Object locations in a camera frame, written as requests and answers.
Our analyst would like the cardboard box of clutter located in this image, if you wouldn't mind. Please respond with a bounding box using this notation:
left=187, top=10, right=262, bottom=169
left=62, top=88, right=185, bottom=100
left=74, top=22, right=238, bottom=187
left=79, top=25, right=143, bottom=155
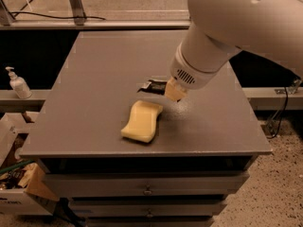
left=0, top=112, right=59, bottom=216

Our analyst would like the black rxbar chocolate wrapper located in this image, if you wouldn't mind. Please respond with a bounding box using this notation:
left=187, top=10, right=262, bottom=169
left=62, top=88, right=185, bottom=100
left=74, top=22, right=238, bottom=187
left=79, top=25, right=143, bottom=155
left=138, top=79, right=167, bottom=96

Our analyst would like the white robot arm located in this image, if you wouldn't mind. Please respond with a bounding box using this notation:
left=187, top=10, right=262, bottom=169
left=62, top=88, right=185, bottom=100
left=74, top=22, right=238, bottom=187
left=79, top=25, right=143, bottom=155
left=165, top=0, right=303, bottom=101

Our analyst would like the black cable on ledge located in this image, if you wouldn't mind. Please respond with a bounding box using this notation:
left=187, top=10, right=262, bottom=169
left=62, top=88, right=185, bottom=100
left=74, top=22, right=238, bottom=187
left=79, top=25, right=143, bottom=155
left=9, top=10, right=108, bottom=22

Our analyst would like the grey drawer cabinet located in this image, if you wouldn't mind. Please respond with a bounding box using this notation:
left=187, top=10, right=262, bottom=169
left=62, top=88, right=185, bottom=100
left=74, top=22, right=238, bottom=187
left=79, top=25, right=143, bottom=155
left=22, top=30, right=271, bottom=227

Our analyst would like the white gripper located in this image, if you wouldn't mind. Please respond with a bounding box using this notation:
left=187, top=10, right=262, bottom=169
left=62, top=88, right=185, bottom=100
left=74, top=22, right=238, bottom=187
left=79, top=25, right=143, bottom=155
left=164, top=42, right=222, bottom=101

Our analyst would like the metal frame rail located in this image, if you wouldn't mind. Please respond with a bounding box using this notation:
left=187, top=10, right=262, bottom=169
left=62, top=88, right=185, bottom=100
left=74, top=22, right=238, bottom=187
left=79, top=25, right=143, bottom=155
left=0, top=20, right=190, bottom=30

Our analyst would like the yellow sponge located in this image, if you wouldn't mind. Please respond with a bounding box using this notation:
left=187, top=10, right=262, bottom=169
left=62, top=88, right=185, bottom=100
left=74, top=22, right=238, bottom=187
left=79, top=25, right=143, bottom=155
left=121, top=100, right=163, bottom=143

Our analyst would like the white pump soap bottle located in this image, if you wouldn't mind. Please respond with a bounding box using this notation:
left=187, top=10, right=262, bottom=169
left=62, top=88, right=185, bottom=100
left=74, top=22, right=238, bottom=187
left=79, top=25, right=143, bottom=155
left=6, top=66, right=32, bottom=99

